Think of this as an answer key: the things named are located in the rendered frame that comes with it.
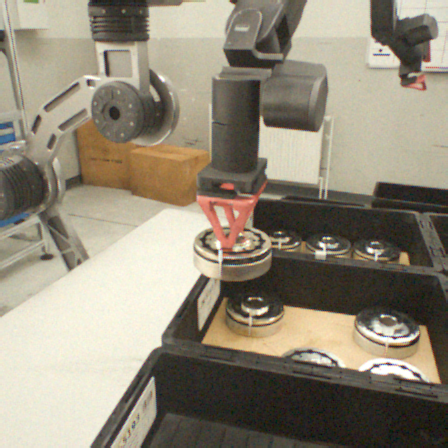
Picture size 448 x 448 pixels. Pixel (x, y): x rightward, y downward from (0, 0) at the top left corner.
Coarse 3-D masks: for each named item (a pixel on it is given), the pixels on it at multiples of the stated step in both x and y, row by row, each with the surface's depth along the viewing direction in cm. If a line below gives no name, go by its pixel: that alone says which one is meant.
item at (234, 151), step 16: (224, 128) 49; (240, 128) 49; (256, 128) 50; (224, 144) 50; (240, 144) 50; (256, 144) 51; (224, 160) 51; (240, 160) 50; (256, 160) 52; (208, 176) 50; (224, 176) 50; (240, 176) 50; (256, 176) 51
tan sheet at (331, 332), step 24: (288, 312) 81; (312, 312) 81; (216, 336) 74; (240, 336) 74; (288, 336) 74; (312, 336) 74; (336, 336) 74; (360, 360) 69; (408, 360) 69; (432, 360) 69
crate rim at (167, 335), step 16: (272, 256) 80; (288, 256) 80; (304, 256) 79; (384, 272) 75; (400, 272) 74; (416, 272) 74; (432, 272) 74; (192, 288) 69; (192, 304) 66; (176, 320) 61; (224, 352) 55; (240, 352) 55; (256, 352) 55; (304, 368) 52; (320, 368) 52; (336, 368) 52; (400, 384) 50; (416, 384) 50; (432, 384) 50
